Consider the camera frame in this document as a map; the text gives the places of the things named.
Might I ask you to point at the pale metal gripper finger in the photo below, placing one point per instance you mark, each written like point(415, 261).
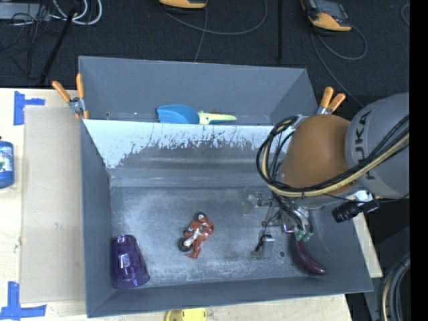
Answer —
point(259, 202)
point(265, 247)

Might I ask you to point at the purple toy eggplant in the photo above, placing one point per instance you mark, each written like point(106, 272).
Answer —
point(306, 257)

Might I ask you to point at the orange toy motorcycle rider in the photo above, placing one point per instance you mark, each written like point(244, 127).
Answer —
point(199, 234)

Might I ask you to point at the grey metal bin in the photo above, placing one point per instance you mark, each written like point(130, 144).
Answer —
point(187, 89)

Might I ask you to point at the purple plastic cup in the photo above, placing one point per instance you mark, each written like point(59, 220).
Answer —
point(128, 266)

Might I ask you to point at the pale flat board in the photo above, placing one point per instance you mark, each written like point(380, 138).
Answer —
point(50, 206)

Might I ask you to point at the blue printed can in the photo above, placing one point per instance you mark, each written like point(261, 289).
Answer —
point(6, 166)

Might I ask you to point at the black cylinder on white bracket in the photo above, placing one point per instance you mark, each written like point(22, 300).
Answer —
point(349, 210)

